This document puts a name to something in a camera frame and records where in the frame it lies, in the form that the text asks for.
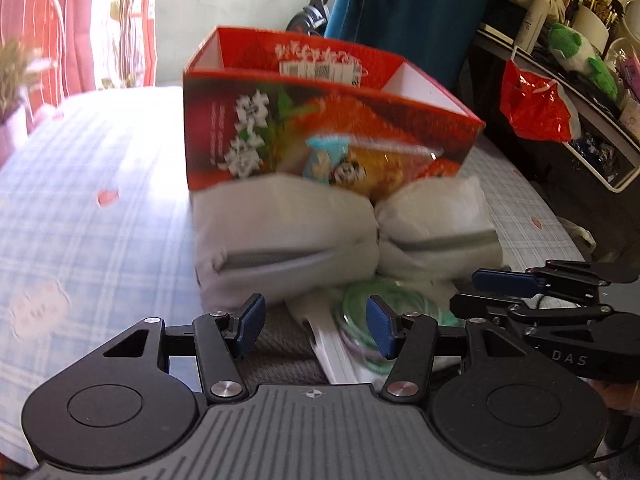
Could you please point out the bunch of makeup brushes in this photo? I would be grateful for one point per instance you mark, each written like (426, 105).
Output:
(595, 2)

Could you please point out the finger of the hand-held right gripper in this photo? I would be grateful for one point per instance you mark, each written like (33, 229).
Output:
(480, 305)
(505, 282)

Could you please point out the small crumpled white bag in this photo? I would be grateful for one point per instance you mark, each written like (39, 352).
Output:
(580, 237)

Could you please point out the teal curtain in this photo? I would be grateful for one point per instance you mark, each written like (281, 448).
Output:
(410, 10)

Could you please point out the red plastic bag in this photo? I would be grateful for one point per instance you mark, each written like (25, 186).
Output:
(532, 105)

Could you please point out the pink box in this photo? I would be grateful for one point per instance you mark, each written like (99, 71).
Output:
(631, 72)

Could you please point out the small white mesh zipper bag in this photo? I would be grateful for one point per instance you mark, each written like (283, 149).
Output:
(440, 210)

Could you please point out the dark foil packets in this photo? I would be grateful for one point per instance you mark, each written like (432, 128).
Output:
(595, 155)

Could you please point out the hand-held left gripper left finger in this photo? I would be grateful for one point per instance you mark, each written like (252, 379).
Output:
(253, 320)

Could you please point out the grey knitted cloth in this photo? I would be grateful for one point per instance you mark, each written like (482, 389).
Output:
(285, 345)

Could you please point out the white brush holder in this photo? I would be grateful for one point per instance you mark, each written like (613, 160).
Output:
(590, 27)

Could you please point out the white spray bottle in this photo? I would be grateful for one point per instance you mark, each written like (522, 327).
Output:
(532, 22)

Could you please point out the clear packet of green rings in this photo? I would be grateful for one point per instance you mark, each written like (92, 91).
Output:
(355, 300)

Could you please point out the black case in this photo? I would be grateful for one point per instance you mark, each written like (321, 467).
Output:
(500, 15)

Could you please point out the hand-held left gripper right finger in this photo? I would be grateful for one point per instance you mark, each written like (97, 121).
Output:
(380, 327)

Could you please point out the clear cartoon snack packet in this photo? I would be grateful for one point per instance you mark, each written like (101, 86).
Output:
(380, 167)

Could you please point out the red cardboard box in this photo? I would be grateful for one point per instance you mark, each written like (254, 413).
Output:
(220, 135)

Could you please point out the green and white plush toy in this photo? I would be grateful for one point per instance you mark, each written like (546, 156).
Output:
(580, 55)

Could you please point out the large white mesh zipper bag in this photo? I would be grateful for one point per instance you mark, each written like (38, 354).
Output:
(280, 220)

